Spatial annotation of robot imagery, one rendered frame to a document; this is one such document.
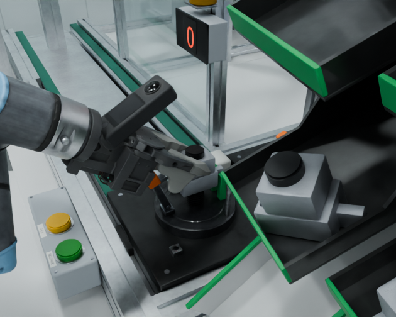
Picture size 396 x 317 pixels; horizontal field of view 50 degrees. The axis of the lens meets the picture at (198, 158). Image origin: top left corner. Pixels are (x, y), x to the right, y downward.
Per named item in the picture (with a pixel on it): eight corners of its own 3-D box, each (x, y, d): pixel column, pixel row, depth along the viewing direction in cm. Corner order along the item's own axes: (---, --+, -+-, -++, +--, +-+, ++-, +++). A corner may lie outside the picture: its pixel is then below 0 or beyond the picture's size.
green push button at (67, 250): (60, 269, 64) (58, 260, 63) (55, 252, 67) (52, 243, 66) (86, 260, 66) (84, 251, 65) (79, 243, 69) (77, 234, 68)
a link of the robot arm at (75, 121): (52, 84, 54) (68, 111, 48) (85, 97, 57) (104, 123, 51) (28, 134, 55) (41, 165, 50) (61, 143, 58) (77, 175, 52)
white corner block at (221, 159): (210, 183, 82) (211, 166, 80) (200, 170, 86) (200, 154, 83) (231, 176, 84) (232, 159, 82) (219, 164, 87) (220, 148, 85)
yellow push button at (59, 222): (50, 239, 69) (48, 231, 68) (45, 225, 72) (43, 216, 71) (75, 231, 71) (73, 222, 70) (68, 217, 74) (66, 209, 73)
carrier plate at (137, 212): (160, 295, 61) (159, 286, 59) (107, 200, 78) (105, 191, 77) (293, 238, 70) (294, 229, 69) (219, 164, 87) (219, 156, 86)
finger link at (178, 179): (194, 196, 67) (144, 177, 63) (213, 165, 66) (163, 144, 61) (200, 207, 65) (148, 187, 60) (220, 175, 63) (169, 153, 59)
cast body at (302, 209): (263, 233, 37) (235, 182, 33) (278, 194, 39) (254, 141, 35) (362, 249, 32) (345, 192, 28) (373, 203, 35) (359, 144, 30)
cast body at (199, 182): (183, 198, 67) (182, 161, 63) (171, 183, 70) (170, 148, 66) (228, 182, 70) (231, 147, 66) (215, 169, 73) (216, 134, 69)
